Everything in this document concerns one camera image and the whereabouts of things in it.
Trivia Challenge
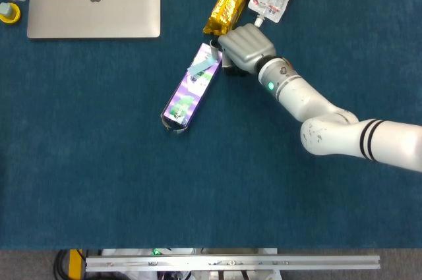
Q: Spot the yellow object under table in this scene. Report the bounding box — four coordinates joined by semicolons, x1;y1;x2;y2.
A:
68;248;83;280

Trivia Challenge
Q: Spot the pale green small block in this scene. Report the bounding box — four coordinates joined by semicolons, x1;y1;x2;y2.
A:
0;2;15;18

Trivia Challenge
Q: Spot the purple carton box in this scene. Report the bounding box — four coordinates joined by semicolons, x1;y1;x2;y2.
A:
160;42;224;135

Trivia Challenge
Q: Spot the black cable bundle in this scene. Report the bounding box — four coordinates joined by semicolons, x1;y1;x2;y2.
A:
54;249;71;280

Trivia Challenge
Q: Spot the teal table cloth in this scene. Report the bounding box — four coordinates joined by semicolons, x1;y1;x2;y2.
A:
0;0;422;250

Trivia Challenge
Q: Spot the gold snack package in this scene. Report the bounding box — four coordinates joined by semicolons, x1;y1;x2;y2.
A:
202;0;261;37

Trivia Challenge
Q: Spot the silver laptop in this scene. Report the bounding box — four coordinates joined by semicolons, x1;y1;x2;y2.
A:
26;0;162;40

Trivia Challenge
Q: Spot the aluminium frame rail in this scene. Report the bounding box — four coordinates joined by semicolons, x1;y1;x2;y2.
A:
84;254;382;273

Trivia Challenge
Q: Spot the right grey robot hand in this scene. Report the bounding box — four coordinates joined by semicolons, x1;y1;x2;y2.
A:
210;23;277;76

